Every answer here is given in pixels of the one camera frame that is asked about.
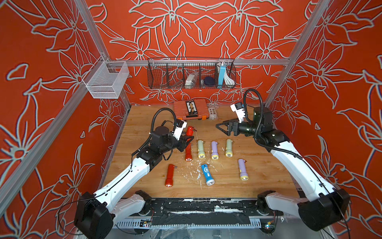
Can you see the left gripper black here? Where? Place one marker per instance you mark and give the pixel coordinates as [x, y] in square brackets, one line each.
[183, 142]

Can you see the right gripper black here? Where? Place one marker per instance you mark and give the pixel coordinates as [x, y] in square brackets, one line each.
[233, 127]

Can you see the red flashlight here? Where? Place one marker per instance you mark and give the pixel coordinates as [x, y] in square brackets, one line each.
[170, 174]
[188, 155]

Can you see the purple flashlight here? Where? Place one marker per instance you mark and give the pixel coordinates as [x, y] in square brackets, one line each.
[242, 170]
[214, 151]

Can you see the green flashlight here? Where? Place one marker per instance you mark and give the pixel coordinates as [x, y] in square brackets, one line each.
[201, 150]
[229, 151]

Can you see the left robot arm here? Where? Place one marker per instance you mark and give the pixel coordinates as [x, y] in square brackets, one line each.
[97, 213]

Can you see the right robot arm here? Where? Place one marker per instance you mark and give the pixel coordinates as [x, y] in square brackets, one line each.
[323, 204]

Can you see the red flashlight front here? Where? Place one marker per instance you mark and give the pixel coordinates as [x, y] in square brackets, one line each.
[170, 174]

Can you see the blue flashlight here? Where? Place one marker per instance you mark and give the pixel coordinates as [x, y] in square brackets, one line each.
[209, 179]

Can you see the plastic bag with stickers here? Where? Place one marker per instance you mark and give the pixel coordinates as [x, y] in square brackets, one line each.
[212, 113]

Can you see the orange tool case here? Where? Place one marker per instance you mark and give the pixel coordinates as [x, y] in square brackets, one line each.
[191, 110]

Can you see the dark blue round case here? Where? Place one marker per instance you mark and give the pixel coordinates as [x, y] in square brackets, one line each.
[209, 81]

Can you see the light blue box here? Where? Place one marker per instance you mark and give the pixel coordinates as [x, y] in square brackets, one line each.
[221, 74]

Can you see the white packet in basket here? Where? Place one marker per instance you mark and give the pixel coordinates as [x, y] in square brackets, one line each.
[191, 81]

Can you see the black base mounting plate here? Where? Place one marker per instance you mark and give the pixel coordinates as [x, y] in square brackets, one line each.
[201, 213]

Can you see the clear plastic bin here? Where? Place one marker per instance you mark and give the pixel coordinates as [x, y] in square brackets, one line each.
[106, 82]

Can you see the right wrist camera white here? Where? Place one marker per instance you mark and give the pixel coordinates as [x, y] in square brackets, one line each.
[239, 109]

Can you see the black wire basket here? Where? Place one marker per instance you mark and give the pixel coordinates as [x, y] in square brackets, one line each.
[171, 72]

